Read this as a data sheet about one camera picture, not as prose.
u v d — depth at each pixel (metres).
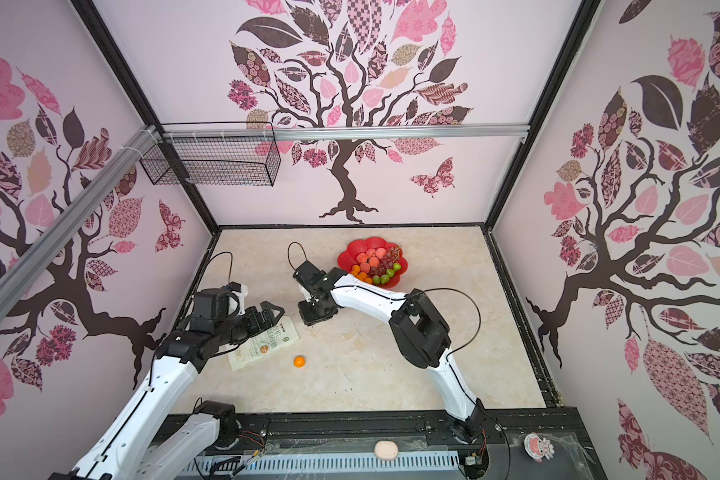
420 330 0.53
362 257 1.06
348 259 1.07
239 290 0.73
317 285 0.67
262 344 0.88
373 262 1.04
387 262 1.04
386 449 0.70
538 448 0.68
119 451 0.40
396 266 1.03
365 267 1.04
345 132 0.94
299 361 0.84
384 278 1.01
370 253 1.07
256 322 0.68
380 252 1.06
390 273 1.03
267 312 0.70
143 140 0.82
